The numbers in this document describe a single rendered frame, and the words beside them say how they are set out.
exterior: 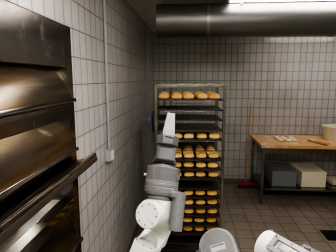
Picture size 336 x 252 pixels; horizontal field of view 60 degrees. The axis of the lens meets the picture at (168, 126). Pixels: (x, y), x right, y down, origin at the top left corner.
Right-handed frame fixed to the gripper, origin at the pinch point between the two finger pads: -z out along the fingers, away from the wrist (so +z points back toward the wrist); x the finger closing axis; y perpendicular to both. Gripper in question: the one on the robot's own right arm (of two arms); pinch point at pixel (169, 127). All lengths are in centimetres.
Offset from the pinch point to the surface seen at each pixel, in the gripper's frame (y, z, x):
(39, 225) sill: 52, 39, -61
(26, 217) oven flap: 40, 30, -16
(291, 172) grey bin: -191, -38, -353
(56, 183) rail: 39, 19, -35
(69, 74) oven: 56, -37, -67
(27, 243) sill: 50, 44, -48
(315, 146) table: -209, -74, -320
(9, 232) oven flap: 40, 34, -8
